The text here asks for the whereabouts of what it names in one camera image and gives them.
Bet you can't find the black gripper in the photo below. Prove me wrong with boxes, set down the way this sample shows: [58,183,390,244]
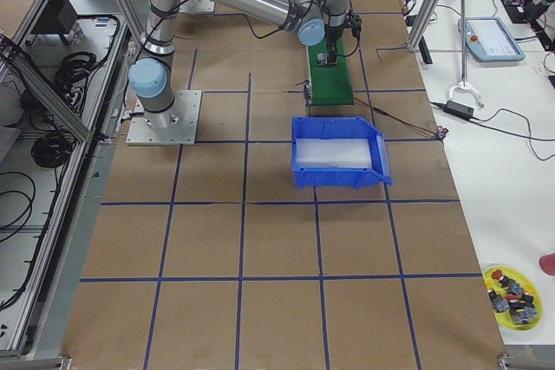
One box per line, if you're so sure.
[325,23,344,65]

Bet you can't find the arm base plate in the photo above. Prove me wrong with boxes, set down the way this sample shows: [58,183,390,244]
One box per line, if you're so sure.
[127,90,202,146]
[179,0,215,15]

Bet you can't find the green conveyor belt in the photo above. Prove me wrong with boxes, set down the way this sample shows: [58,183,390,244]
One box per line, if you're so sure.
[297,0,356,107]

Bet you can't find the yellow bowl of buttons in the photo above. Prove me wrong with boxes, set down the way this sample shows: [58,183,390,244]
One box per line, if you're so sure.
[482,265,543,331]

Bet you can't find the white foam pad destination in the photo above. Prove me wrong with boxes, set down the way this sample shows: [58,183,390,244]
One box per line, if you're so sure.
[293,139,372,168]

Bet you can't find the yellow mushroom push button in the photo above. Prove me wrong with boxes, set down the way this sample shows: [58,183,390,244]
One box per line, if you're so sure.
[317,53,328,66]

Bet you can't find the black power adapter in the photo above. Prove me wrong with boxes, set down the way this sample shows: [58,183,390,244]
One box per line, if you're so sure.
[444,101,474,120]

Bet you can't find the blue teach pendant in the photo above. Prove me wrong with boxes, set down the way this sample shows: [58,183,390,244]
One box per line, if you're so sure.
[465,16,526,62]

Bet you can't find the red black motor wires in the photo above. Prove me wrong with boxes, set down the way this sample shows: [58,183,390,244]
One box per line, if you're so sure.
[353,99,447,141]

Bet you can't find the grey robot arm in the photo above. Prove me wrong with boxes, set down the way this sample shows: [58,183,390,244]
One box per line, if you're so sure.
[128,0,361,129]

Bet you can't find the grabber reach tool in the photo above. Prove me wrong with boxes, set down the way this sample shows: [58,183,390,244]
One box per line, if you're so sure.
[447,0,484,108]

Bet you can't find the blue destination bin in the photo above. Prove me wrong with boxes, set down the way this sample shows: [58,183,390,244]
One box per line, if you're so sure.
[291,117,392,189]

